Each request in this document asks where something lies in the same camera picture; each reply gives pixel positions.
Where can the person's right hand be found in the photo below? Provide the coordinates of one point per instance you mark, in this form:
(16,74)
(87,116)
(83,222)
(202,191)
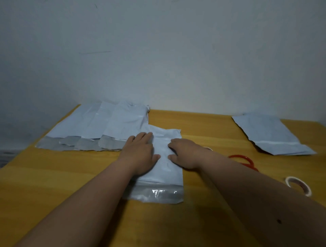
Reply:
(188,155)

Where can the person's left hand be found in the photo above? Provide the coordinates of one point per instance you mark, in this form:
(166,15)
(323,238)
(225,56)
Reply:
(137,155)

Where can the person's left thumb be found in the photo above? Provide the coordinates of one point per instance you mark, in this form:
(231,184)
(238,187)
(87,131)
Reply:
(155,159)

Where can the person's right thumb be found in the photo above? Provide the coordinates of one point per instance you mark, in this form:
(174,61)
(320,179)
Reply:
(173,158)

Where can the person's left middle finger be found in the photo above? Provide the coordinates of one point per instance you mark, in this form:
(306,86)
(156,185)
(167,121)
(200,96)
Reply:
(140,137)

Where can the white plastic mailer bag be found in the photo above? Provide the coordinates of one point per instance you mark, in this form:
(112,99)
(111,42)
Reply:
(70,140)
(63,124)
(164,175)
(127,119)
(88,145)
(271,133)

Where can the person's right forearm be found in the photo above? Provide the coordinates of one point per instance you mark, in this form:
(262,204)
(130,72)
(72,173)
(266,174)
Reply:
(254,203)

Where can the person's left forearm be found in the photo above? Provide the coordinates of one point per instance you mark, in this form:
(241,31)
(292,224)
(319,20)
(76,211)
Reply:
(86,203)

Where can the clear tape roll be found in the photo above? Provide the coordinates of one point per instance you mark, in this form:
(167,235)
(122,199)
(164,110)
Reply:
(299,185)

